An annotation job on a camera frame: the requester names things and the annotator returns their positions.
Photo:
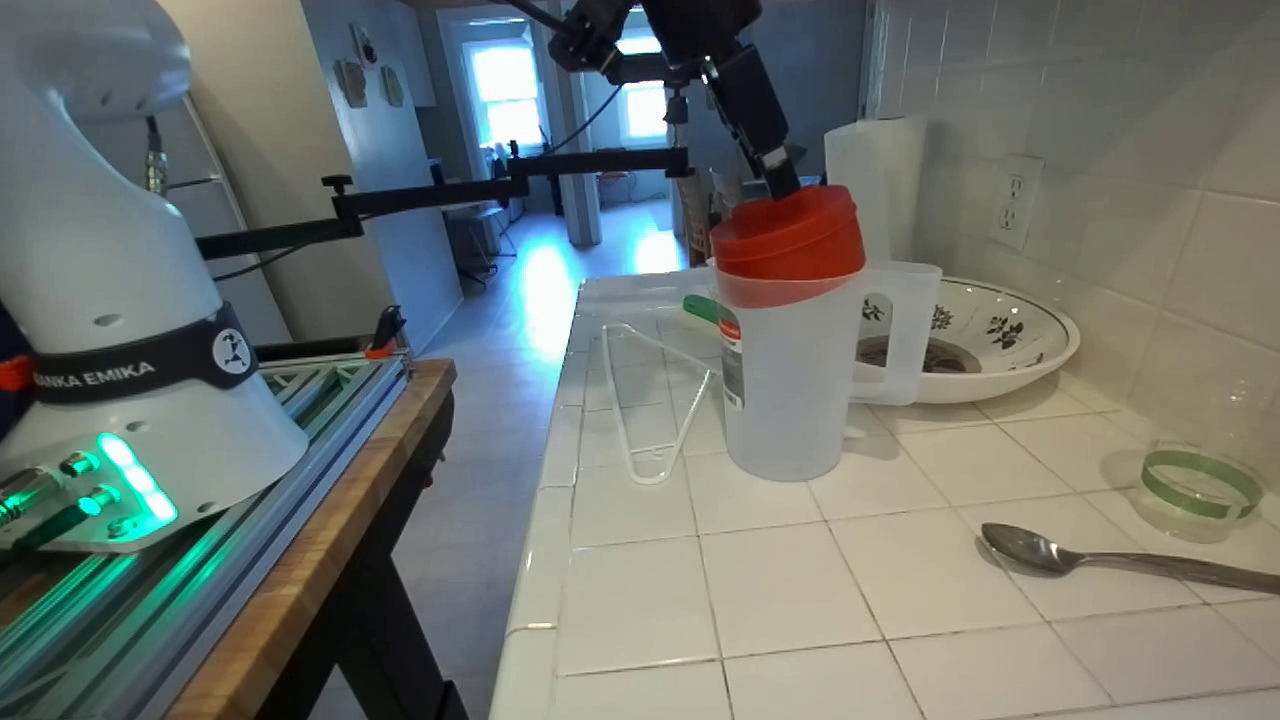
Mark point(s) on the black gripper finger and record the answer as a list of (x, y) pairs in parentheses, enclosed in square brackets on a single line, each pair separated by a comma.
[(730, 100), (765, 115)]

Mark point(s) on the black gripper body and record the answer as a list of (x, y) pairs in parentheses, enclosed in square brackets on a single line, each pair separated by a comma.
[(692, 27)]

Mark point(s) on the red round plastic lid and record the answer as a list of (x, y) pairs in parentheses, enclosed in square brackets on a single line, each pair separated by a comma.
[(784, 242)]

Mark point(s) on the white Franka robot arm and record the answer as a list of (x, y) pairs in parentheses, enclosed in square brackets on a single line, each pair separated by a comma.
[(107, 254)]

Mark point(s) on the white paper towel roll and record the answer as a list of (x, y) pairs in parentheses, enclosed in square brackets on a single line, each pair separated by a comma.
[(867, 173)]

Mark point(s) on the clear plastic pitcher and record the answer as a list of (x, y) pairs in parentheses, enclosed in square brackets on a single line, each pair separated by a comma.
[(795, 384)]

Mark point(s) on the white floral ceramic bowl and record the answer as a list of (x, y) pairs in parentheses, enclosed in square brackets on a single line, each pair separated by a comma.
[(1005, 334)]

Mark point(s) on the clear plastic tongs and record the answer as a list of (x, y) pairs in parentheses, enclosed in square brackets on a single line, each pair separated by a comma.
[(648, 474)]

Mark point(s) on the metal spoon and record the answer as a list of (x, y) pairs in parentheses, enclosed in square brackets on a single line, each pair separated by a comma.
[(1033, 546)]

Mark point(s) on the small green-rimmed dish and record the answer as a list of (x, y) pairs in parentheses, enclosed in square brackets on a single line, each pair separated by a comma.
[(1203, 485)]

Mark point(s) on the wooden workbench top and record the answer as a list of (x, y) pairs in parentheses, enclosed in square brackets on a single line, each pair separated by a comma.
[(333, 534)]

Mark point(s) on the white wall outlet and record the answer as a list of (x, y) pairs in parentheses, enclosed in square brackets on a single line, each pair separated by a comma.
[(1019, 202)]

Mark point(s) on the black camera boom pole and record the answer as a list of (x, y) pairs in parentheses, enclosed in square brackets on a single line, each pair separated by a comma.
[(403, 202)]

